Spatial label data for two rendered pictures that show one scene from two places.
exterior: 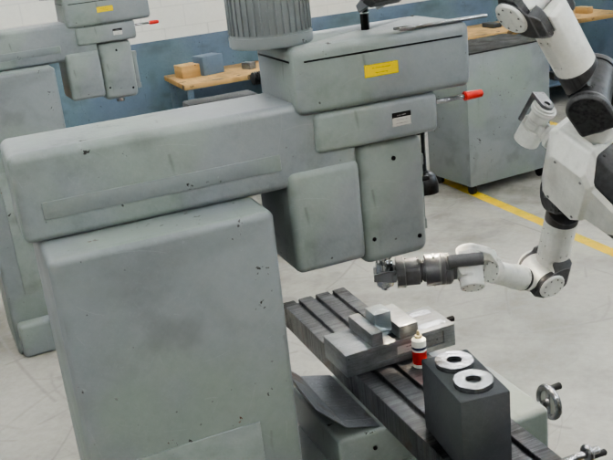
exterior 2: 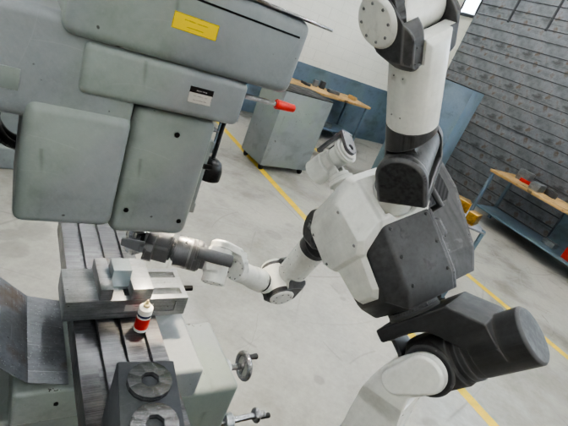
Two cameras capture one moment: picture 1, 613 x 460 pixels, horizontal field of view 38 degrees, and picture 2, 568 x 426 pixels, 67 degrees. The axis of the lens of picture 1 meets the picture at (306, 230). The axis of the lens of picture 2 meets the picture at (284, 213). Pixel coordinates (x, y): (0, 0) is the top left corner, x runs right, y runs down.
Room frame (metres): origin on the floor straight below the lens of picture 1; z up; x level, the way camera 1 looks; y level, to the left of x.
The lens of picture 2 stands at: (1.18, -0.25, 1.89)
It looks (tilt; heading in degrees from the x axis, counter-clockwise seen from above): 23 degrees down; 343
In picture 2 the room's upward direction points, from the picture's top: 22 degrees clockwise
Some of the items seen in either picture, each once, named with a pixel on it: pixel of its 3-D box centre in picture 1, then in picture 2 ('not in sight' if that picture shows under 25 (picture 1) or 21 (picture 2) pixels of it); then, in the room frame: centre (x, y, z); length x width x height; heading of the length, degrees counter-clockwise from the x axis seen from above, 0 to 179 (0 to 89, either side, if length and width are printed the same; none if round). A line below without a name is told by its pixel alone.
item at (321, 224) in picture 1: (309, 205); (68, 146); (2.14, -0.02, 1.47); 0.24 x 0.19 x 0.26; 21
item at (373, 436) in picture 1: (394, 405); (106, 350); (2.21, -0.20, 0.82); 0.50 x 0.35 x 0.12; 111
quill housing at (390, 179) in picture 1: (376, 191); (153, 160); (2.21, -0.19, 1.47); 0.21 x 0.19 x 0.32; 21
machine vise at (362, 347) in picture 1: (389, 334); (126, 286); (2.28, -0.20, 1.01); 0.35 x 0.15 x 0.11; 111
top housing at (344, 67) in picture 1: (362, 61); (184, 15); (2.20, -0.18, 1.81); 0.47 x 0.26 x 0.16; 111
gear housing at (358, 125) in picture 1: (357, 115); (157, 72); (2.20, -0.16, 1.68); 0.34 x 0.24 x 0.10; 111
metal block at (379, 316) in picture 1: (378, 318); (119, 272); (2.27, -0.18, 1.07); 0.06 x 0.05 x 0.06; 21
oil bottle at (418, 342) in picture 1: (419, 348); (144, 314); (2.18, -0.28, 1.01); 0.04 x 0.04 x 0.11
